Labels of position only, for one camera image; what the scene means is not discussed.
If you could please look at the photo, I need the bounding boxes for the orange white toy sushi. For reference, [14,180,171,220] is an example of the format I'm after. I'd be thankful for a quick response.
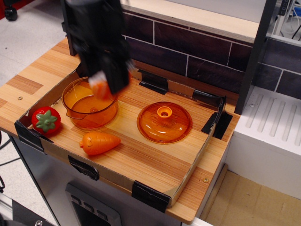
[88,71,117,100]

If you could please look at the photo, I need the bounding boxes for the dark grey left post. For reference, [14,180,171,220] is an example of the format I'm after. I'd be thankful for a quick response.
[60,0,77,56]

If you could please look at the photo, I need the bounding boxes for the orange transparent pot lid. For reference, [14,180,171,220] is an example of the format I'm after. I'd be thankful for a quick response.
[136,102,192,144]

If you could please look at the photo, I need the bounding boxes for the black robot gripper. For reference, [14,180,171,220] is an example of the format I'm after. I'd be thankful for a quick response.
[66,0,132,94]

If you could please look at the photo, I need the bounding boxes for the grey toy oven front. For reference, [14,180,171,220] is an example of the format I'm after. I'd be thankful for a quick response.
[65,183,122,226]

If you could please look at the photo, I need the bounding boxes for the cardboard fence with black tape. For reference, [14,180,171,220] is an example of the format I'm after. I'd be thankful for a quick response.
[15,74,238,221]

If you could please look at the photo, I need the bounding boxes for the white toy sink drainboard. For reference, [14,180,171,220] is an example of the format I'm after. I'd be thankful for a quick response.
[226,87,301,199]

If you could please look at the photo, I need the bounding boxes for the orange transparent plastic pot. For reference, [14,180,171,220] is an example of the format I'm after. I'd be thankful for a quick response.
[62,78,118,129]

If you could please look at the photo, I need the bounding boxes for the dark grey post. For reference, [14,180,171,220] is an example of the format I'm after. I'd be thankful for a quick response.
[235,0,277,115]
[60,0,77,56]

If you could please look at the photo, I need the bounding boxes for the black caster wheel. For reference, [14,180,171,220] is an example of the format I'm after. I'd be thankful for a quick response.
[4,6,18,21]

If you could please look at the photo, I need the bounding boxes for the red toy strawberry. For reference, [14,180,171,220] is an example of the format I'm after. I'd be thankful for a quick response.
[31,106,61,135]

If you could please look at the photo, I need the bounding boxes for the dark grey right post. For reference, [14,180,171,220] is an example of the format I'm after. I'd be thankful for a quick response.
[235,0,277,115]

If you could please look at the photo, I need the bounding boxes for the orange toy carrot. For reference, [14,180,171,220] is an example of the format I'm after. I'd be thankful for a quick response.
[79,132,121,155]

